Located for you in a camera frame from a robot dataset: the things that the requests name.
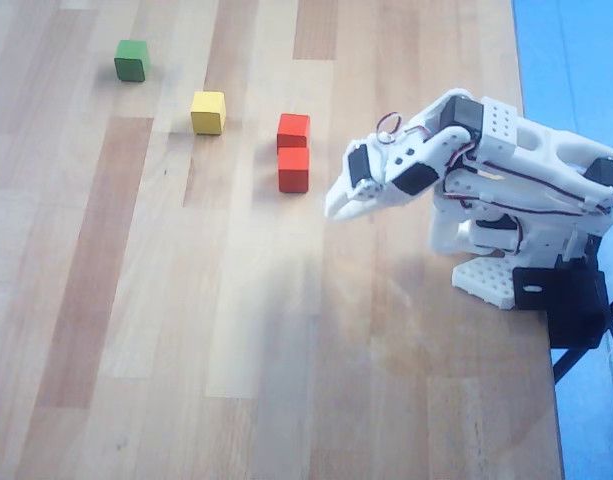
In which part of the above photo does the green wooden cube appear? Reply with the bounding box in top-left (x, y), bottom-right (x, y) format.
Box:
top-left (113, 39), bottom-right (152, 83)

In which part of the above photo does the black metal rod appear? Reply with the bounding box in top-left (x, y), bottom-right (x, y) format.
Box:
top-left (552, 343), bottom-right (606, 386)

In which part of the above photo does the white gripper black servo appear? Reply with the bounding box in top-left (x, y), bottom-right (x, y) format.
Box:
top-left (324, 134), bottom-right (408, 222)

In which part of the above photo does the yellow wooden cube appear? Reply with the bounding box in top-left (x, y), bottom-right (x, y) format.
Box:
top-left (190, 90), bottom-right (227, 136)

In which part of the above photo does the black table clamp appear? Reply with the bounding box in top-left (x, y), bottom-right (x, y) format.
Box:
top-left (511, 252), bottom-right (610, 351)

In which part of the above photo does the red wooden cube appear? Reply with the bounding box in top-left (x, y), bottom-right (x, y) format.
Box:
top-left (276, 113), bottom-right (312, 154)
top-left (277, 146), bottom-right (311, 194)

